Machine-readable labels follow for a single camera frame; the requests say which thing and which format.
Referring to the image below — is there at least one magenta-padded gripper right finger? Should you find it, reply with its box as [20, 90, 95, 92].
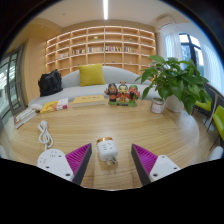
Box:
[130, 143, 182, 186]

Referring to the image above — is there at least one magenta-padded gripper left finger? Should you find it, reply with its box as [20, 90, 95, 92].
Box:
[39, 143, 93, 186]

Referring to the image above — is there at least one white charger with gold band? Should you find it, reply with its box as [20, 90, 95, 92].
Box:
[96, 136, 119, 166]

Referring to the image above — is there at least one small white red jar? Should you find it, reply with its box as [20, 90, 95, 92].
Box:
[150, 97, 166, 115]

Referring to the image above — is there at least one yellow and red book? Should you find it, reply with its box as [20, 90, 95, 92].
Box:
[39, 97, 69, 115]

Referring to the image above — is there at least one flat tan book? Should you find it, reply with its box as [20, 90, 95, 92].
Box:
[71, 94, 107, 108]

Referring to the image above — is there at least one white chair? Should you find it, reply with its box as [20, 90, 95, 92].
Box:
[208, 145, 224, 162]

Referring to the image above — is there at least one colourful three-figure figurine set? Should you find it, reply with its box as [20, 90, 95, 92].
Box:
[104, 81, 141, 108]

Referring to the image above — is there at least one green chair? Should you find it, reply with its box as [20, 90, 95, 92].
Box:
[194, 98, 213, 113]
[211, 104, 224, 141]

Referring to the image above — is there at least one black backpack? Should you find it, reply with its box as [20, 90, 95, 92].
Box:
[37, 69, 64, 98]

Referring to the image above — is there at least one green plant in white pot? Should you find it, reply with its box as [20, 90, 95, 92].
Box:
[134, 54, 213, 115]

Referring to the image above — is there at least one yellow cushion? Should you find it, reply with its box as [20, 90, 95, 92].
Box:
[78, 63, 106, 87]

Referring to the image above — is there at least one light grey curved sofa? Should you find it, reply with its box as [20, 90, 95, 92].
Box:
[28, 65, 161, 108]

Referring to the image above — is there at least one grey-framed glass door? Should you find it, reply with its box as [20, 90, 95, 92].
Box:
[0, 46, 28, 124]

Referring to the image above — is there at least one white sheer curtain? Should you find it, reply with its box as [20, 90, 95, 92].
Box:
[163, 32, 184, 63]
[199, 41, 224, 96]

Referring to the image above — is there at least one wooden lit shelf unit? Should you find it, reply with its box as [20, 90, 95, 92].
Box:
[44, 25, 157, 78]

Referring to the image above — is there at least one dark-framed window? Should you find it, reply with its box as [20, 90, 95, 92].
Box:
[178, 32, 204, 73]

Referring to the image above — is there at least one long ceiling light strip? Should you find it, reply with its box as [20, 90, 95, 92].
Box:
[102, 0, 110, 20]

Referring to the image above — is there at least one white power cable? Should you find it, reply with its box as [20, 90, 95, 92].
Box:
[37, 120, 54, 151]

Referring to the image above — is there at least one white wall air conditioner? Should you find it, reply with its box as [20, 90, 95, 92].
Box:
[156, 15, 177, 30]

